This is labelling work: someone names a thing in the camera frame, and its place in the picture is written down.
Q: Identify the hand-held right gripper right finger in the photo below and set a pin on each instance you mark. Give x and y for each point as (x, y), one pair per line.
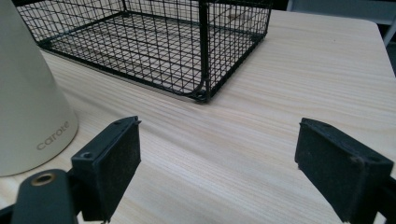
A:
(336, 168)

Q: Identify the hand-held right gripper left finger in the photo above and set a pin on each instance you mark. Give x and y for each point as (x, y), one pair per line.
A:
(106, 168)

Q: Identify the cream conical kettle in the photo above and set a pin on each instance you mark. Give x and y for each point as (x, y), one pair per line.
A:
(29, 102)

